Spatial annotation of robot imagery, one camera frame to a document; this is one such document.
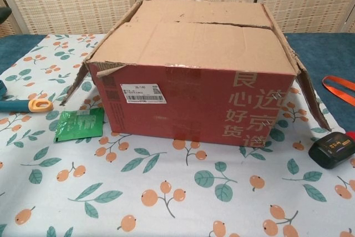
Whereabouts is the black case with gold print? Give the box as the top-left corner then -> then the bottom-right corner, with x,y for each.
307,131 -> 355,170

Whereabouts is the green foil sachet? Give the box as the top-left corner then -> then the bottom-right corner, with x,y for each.
53,108 -> 105,143

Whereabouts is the teal tool with orange end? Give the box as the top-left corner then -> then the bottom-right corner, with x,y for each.
0,98 -> 54,114

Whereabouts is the red cardboard box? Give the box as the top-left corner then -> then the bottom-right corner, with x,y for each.
59,0 -> 332,149

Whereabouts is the silver and black left hand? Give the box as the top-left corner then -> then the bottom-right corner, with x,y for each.
0,6 -> 12,26

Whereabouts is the orange ribbon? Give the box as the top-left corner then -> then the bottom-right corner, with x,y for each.
321,75 -> 355,102

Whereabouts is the white fruit-print tablecloth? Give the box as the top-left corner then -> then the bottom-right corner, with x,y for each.
0,33 -> 355,237

